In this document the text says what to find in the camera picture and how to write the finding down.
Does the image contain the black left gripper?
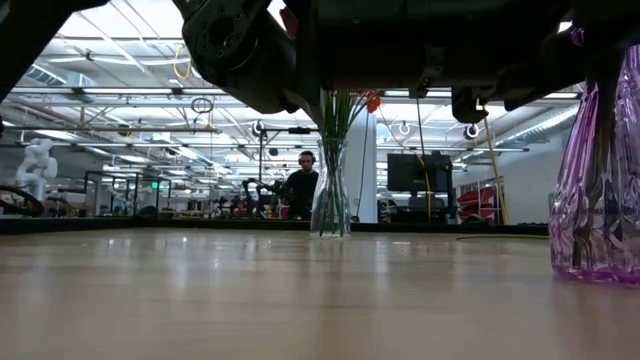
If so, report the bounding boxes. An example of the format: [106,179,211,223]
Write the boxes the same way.
[299,0,640,126]

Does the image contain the red artificial flower bunch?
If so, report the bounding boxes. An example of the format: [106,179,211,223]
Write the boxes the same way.
[317,88,383,237]

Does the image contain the clear glass vase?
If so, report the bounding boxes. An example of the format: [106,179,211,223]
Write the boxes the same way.
[308,138,353,239]

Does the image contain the pink glass vase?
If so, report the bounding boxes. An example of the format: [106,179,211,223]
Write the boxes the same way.
[547,27,640,287]

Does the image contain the red storage bins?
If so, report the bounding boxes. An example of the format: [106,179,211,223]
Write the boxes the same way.
[456,186,499,222]

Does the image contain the person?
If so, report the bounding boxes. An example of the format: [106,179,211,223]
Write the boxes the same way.
[283,149,322,222]

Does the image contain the white robot figure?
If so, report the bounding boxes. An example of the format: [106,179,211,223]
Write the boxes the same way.
[14,137,59,202]

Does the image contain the yellow cable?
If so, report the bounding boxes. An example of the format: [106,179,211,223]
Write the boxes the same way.
[480,115,509,227]

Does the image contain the black frame workcell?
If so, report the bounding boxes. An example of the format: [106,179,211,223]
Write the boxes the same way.
[83,170,174,217]

